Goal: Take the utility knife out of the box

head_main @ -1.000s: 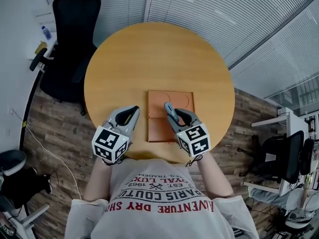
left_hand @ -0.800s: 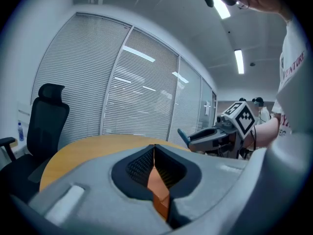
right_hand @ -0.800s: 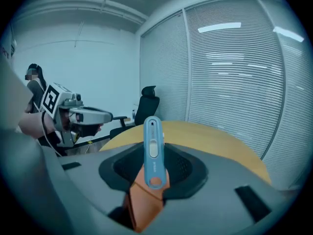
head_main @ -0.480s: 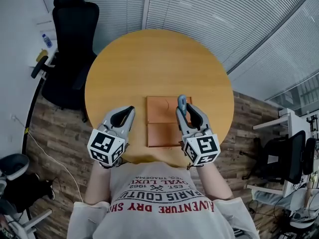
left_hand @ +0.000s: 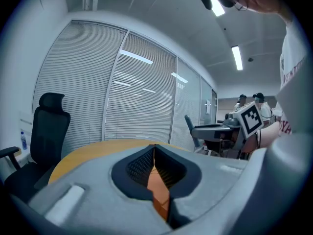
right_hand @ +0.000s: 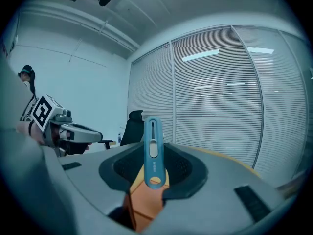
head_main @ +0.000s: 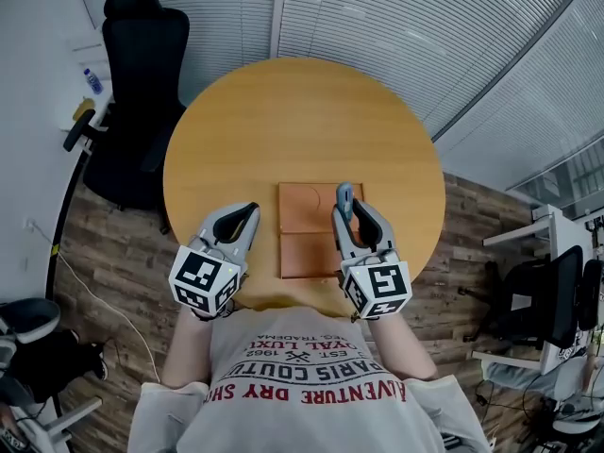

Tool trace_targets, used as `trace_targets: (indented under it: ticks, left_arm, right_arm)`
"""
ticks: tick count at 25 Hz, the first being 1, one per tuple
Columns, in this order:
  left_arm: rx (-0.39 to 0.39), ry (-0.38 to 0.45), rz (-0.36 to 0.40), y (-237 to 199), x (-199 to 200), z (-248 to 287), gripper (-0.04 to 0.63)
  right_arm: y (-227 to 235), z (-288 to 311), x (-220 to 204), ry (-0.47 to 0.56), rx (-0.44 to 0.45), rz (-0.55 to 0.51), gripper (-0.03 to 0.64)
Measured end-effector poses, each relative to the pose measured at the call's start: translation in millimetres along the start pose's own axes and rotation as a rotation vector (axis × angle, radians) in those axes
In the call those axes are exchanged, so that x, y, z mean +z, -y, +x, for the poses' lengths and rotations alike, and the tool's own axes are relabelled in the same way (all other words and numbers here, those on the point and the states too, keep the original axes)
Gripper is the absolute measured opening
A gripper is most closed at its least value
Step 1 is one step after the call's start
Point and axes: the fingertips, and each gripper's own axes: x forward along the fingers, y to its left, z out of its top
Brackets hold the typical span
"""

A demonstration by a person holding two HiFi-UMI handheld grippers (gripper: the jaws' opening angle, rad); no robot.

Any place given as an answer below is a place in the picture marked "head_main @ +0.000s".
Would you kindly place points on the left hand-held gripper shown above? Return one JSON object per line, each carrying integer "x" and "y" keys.
{"x": 196, "y": 276}

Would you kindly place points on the black mesh office chair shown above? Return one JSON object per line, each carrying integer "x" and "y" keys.
{"x": 592, "y": 295}
{"x": 542, "y": 300}

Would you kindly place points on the white desk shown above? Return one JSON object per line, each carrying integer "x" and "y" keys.
{"x": 561, "y": 224}

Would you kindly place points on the black high-back office chair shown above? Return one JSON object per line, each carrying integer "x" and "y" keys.
{"x": 141, "y": 73}

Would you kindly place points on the clear water bottle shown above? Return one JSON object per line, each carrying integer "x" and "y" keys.
{"x": 93, "y": 81}

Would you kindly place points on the person's right forearm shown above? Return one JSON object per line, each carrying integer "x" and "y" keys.
{"x": 401, "y": 347}

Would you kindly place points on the white printed t-shirt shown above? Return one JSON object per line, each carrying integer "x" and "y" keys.
{"x": 307, "y": 394}

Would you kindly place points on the white side table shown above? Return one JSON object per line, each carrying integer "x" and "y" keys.
{"x": 96, "y": 59}

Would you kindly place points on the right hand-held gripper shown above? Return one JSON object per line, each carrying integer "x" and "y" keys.
{"x": 382, "y": 283}

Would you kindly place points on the orange box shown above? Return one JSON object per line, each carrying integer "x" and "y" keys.
{"x": 302, "y": 253}

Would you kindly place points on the yellow object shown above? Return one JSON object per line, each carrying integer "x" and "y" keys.
{"x": 86, "y": 109}

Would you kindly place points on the white desk frame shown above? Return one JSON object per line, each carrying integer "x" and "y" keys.
{"x": 75, "y": 408}

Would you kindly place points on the white wall socket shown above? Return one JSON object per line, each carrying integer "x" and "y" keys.
{"x": 31, "y": 224}

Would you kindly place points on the grey office chair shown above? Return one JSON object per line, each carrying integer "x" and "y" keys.
{"x": 28, "y": 314}

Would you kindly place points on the person's left forearm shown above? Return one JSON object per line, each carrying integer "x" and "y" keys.
{"x": 191, "y": 352}

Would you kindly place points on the spare hand-held gripper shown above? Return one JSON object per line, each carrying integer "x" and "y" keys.
{"x": 568, "y": 352}

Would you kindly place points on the small grey-blue device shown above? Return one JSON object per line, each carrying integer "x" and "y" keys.
{"x": 343, "y": 196}

